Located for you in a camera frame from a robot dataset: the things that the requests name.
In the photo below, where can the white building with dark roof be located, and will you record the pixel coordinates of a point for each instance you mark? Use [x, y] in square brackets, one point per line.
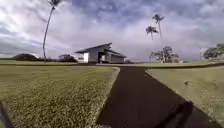
[100, 55]

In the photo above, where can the dark asphalt path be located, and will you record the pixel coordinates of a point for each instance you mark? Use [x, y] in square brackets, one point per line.
[136, 96]

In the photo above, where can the dark bush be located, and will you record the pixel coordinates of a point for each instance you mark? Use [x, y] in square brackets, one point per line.
[67, 58]

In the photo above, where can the short palm tree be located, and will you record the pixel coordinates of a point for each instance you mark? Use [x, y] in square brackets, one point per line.
[151, 31]

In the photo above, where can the broad dark tree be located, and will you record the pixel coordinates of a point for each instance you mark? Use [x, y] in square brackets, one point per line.
[165, 55]

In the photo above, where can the tall leaning palm tree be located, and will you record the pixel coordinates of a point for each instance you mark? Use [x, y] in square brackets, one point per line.
[47, 28]

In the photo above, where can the dark low mound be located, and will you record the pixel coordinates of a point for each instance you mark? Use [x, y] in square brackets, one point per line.
[24, 57]

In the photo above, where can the dark green tree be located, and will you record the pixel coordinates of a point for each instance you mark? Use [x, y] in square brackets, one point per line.
[213, 51]

